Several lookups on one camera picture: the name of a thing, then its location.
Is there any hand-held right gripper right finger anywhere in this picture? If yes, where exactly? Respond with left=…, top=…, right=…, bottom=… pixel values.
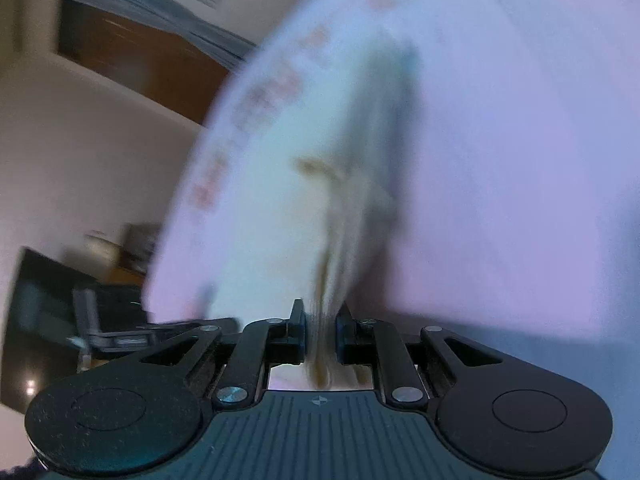
left=335, top=302, right=505, bottom=408

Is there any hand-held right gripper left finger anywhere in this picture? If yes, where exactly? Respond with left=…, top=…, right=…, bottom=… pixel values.
left=140, top=299, right=307, bottom=409

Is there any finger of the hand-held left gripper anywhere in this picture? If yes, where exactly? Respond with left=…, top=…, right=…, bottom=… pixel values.
left=70, top=287, right=237, bottom=362

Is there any pale yellow cloth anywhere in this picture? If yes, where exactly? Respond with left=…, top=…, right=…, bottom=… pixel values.
left=199, top=25, right=422, bottom=392

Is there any dark cabinet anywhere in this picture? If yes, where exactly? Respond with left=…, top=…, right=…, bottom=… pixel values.
left=9, top=246, right=152, bottom=407

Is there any blurred desk clutter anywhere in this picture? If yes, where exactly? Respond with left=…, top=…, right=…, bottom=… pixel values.
left=84, top=221, right=162, bottom=275

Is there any pink floral bedsheet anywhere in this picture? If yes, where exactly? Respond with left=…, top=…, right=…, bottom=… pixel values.
left=141, top=0, right=640, bottom=357

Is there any brown wooden door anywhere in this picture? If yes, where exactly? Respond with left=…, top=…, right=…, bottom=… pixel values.
left=56, top=0, right=230, bottom=127

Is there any grey curtain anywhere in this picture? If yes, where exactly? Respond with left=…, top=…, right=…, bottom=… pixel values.
left=20, top=0, right=257, bottom=70

